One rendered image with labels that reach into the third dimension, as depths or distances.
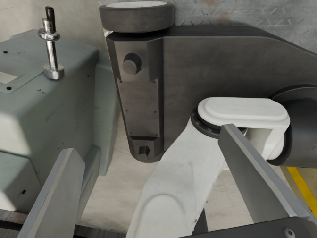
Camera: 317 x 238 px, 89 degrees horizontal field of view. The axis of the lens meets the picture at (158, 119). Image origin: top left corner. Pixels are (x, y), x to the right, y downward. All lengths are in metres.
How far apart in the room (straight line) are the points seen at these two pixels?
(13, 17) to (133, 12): 1.05
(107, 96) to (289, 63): 0.88
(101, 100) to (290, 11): 0.96
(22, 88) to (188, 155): 0.54
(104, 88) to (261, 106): 0.82
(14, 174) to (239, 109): 0.65
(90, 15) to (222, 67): 0.84
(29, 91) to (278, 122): 0.68
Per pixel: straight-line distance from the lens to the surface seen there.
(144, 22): 0.44
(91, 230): 0.70
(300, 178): 1.64
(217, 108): 0.41
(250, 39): 0.50
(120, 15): 0.44
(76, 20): 1.18
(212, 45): 0.47
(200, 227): 2.28
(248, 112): 0.43
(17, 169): 0.67
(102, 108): 1.13
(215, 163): 0.36
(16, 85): 0.67
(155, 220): 0.24
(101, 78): 1.01
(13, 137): 0.63
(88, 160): 1.37
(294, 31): 0.73
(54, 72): 0.66
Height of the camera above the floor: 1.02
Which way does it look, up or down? 50 degrees down
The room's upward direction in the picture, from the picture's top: 171 degrees counter-clockwise
